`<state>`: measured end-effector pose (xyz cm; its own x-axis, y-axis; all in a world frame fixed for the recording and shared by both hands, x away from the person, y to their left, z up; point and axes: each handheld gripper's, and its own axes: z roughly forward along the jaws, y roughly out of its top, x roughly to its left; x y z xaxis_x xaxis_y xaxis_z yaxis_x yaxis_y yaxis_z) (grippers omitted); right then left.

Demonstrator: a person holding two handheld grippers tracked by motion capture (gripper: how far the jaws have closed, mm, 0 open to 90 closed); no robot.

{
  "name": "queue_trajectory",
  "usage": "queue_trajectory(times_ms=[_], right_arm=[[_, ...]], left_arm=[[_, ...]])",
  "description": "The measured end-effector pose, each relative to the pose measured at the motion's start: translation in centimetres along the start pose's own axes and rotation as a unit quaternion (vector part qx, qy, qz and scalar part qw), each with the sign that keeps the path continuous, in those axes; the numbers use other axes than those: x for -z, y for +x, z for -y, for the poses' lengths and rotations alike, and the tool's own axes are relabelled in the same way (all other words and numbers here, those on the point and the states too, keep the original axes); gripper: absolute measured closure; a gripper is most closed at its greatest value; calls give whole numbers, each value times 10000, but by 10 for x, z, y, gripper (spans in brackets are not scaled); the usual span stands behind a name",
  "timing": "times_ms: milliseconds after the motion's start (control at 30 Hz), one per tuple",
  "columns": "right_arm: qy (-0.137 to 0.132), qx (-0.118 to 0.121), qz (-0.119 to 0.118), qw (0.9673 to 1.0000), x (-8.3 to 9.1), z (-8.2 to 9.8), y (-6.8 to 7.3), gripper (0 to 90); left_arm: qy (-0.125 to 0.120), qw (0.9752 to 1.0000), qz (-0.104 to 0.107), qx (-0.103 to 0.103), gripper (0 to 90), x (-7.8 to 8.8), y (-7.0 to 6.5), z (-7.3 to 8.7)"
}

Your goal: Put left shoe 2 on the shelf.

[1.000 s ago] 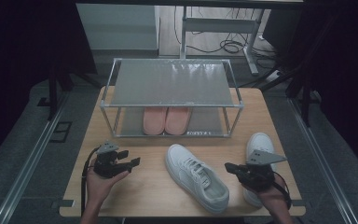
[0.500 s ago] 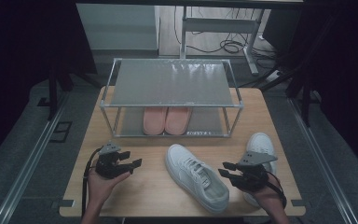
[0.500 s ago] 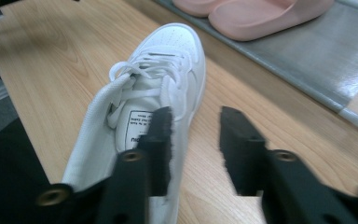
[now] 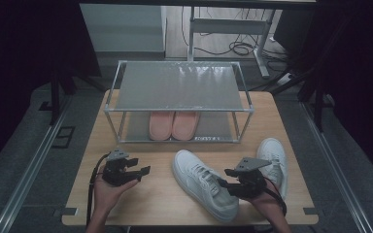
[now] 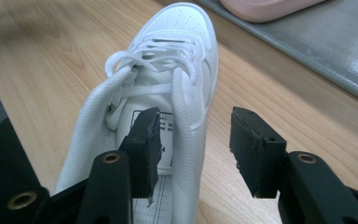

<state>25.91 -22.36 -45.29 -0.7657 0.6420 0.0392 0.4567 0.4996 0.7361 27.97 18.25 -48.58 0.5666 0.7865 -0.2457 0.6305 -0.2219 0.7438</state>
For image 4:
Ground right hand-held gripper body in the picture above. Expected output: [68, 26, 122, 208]
[230, 156, 273, 199]

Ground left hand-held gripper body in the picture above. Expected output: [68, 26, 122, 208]
[101, 148, 141, 187]

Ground white sneaker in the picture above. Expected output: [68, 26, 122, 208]
[172, 149, 240, 223]
[255, 138, 289, 200]

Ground pink slipper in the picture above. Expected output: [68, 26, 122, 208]
[149, 111, 176, 142]
[172, 111, 201, 141]

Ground grey metal shoe rack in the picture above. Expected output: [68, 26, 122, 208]
[103, 60, 255, 144]

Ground person's right hand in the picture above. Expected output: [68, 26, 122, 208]
[246, 179, 284, 216]

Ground black metal stand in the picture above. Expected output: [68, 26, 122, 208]
[297, 74, 334, 132]
[38, 64, 79, 125]

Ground white power strip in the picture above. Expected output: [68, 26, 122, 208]
[276, 72, 296, 86]

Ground white cabinet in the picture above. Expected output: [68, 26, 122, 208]
[79, 3, 168, 59]

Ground dark curtain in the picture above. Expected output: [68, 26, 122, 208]
[0, 0, 102, 178]
[304, 0, 373, 185]

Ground black cabinet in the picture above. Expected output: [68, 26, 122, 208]
[273, 9, 317, 57]

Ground black crossbar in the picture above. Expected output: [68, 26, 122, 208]
[79, 0, 319, 11]

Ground left hand-held gripper cable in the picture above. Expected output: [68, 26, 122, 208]
[85, 153, 110, 227]

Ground black floor bracket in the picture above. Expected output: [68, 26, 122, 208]
[51, 125, 76, 150]

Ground aluminium floor rail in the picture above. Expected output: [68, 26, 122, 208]
[0, 96, 74, 233]
[299, 101, 373, 233]

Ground black floor cable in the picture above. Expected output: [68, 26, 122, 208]
[247, 72, 292, 92]

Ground coiled black cables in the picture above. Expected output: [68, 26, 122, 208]
[181, 6, 289, 62]

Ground white desk frame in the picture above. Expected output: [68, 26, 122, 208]
[187, 8, 277, 79]

